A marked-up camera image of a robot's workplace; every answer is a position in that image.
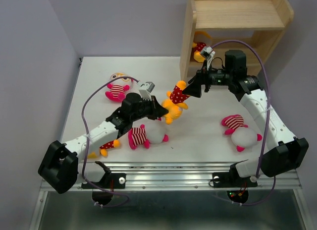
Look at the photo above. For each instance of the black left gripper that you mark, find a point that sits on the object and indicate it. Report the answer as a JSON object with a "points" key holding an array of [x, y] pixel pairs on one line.
{"points": [[156, 110]]}

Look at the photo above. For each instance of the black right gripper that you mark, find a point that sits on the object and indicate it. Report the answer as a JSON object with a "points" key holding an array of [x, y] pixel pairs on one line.
{"points": [[194, 87]]}

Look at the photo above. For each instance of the orange bear polka dot toy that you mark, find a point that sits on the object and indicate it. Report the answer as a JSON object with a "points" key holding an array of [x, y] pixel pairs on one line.
{"points": [[199, 47]]}

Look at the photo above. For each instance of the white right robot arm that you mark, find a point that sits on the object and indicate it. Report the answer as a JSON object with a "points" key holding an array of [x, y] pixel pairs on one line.
{"points": [[285, 151]]}

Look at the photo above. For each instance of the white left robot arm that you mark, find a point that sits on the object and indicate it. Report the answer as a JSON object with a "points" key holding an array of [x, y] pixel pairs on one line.
{"points": [[64, 164]]}

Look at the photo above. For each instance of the wooden shelf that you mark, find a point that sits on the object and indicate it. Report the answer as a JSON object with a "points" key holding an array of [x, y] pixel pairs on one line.
{"points": [[220, 23]]}

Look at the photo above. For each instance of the white doll centre face down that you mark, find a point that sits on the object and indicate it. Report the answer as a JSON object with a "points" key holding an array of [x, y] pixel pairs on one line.
{"points": [[153, 132]]}

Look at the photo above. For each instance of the white doll face down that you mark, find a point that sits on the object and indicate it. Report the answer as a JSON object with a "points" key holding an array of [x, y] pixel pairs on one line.
{"points": [[153, 132], [242, 136]]}

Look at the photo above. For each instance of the white glasses doll striped shirt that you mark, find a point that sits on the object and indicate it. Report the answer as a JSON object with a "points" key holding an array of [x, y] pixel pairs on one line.
{"points": [[119, 87]]}

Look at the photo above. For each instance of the white doll right face down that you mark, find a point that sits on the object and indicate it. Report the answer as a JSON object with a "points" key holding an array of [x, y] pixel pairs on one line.
{"points": [[242, 136]]}

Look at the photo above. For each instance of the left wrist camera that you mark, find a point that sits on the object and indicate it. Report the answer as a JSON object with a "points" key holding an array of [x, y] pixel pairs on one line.
{"points": [[145, 89]]}

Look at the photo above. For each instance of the aluminium mounting rail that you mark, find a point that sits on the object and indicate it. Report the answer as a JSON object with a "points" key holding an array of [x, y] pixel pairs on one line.
{"points": [[152, 170]]}

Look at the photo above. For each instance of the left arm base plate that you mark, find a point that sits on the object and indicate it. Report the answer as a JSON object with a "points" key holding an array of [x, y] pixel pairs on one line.
{"points": [[112, 181]]}

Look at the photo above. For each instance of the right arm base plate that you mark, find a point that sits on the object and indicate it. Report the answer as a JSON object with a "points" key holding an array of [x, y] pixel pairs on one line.
{"points": [[226, 180]]}

